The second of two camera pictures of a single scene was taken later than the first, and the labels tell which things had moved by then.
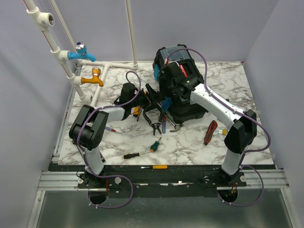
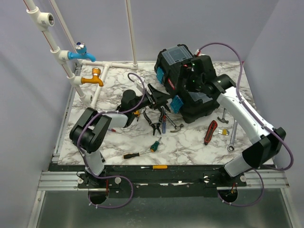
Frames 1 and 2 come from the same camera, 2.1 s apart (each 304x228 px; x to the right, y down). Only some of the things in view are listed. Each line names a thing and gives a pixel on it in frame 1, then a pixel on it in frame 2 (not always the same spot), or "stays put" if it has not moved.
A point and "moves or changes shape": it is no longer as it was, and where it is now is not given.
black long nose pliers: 155,125 stays put
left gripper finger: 150,107 to 164,103
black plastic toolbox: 178,74 moves or changes shape
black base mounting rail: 161,181 stays put
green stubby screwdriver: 155,146 stays put
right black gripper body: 166,89 to 192,83
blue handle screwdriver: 164,124 stays put
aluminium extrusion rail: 61,181 stays put
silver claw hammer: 177,127 stays put
